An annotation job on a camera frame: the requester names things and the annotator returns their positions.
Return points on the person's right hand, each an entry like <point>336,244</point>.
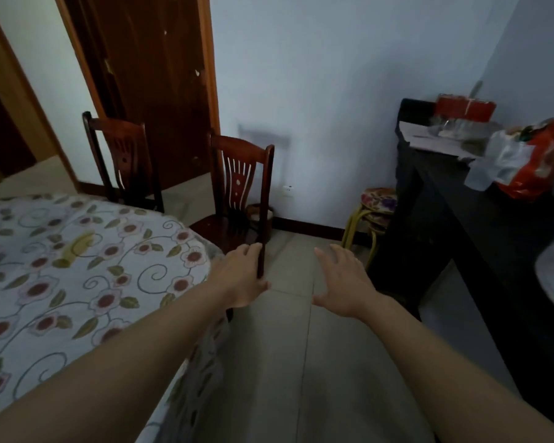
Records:
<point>348,288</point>

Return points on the person's left hand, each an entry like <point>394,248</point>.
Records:
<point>238,276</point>

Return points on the person's left thumb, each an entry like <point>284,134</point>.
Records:
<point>260,286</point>

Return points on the person's right thumb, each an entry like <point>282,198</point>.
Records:
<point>322,299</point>

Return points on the person's right forearm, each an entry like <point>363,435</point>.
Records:
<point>443,382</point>

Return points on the person's left forearm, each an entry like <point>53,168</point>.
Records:
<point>120,364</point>

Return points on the small round waste bin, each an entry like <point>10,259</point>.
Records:
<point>265,216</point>

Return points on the floral cushion yellow stool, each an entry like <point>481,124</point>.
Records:
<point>376,223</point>
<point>379,200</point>

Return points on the dark wooden slatted chair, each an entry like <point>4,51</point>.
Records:
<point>235,179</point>
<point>124,156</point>

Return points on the black sideboard cabinet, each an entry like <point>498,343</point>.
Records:
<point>466,235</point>

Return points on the white paper sheets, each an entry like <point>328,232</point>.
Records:
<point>420,138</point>

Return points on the floral tablecloth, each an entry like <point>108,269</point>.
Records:
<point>64,281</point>

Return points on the brown wooden door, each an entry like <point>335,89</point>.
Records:
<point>157,87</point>

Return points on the white plastic bag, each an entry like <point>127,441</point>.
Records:
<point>503,161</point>

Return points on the red box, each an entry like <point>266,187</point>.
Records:
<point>464,108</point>

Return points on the orange plastic bag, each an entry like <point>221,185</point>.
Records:
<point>544,166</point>

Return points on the white wall socket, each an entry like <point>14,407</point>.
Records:
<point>288,190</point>

